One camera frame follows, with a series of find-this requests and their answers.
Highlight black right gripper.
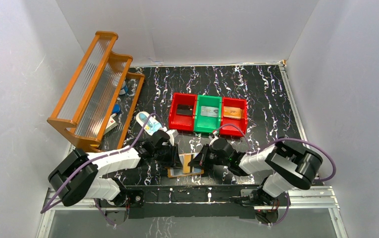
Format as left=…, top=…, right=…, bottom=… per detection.
left=188, top=143, right=229, bottom=170

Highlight orange leather card holder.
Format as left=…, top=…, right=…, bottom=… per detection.
left=167, top=153, right=204, bottom=178

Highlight gold credit card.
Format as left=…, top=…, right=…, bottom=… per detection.
left=182, top=154, right=194, bottom=174
left=223, top=107, right=243, bottom=119

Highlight white credit card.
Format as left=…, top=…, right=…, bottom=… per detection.
left=201, top=106, right=219, bottom=118

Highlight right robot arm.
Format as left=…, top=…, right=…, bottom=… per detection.
left=188, top=138, right=323, bottom=205

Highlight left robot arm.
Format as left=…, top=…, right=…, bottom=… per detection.
left=48, top=129, right=180, bottom=207

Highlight black card in red bin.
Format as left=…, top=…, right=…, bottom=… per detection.
left=176, top=104, right=194, bottom=116

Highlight white blue tube package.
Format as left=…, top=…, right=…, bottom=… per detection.
left=135, top=112, right=163, bottom=135

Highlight red plastic bin left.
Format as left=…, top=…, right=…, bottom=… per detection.
left=168, top=93, right=198, bottom=131

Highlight red plastic bin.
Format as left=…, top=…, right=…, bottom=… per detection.
left=219, top=97, right=248, bottom=137
left=168, top=93, right=198, bottom=131

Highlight green plastic bin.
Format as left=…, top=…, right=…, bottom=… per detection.
left=194, top=95, right=222, bottom=133

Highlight red plastic bin right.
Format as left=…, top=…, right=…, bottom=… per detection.
left=219, top=97, right=248, bottom=137

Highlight white green small box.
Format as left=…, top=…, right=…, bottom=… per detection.
left=104, top=114, right=118, bottom=135

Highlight blue cap container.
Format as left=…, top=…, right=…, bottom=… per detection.
left=111, top=104, right=121, bottom=114

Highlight blue white bottle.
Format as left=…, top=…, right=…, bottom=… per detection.
left=114, top=77, right=128, bottom=95

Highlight orange wooden shelf rack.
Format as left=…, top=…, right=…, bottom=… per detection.
left=47, top=31, right=145, bottom=152

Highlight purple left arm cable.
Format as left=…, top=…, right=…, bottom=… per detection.
left=40, top=113, right=161, bottom=227

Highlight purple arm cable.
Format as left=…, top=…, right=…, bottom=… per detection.
left=213, top=123, right=336, bottom=183
left=40, top=113, right=161, bottom=227

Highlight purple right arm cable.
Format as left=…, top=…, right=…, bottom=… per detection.
left=213, top=123, right=336, bottom=183

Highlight aluminium frame rail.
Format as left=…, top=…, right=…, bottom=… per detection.
left=43, top=63, right=338, bottom=227

